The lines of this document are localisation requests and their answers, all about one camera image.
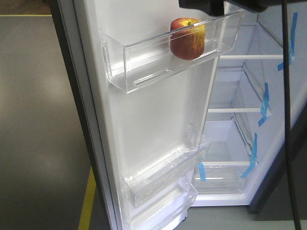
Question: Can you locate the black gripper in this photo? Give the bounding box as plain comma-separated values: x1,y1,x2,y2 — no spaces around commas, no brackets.
178,0,270,16

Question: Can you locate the red yellow apple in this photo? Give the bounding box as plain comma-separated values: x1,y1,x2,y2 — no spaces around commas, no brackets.
170,24,205,61

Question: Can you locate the dark grey fridge body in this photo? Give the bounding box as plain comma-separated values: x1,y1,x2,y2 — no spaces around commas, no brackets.
194,6,284,212

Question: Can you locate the open fridge door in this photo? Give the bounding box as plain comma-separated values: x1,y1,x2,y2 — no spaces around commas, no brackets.
49,0,245,230

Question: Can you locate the upper clear door bin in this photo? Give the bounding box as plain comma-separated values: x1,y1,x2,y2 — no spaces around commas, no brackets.
101,10,243,93

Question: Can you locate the clear door bin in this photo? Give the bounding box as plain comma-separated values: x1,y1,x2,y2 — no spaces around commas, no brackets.
122,125,210,208
126,176,198,230
101,10,243,93

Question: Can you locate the middle clear door bin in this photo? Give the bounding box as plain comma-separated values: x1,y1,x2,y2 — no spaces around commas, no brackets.
122,125,210,208

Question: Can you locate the clear crisper drawer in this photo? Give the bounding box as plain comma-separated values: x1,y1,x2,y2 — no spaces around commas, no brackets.
193,161,251,195

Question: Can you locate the lower clear door bin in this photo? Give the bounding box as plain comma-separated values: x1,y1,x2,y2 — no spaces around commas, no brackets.
126,176,198,230

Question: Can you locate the black camera cable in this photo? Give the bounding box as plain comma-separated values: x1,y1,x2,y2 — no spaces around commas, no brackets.
281,0,302,230

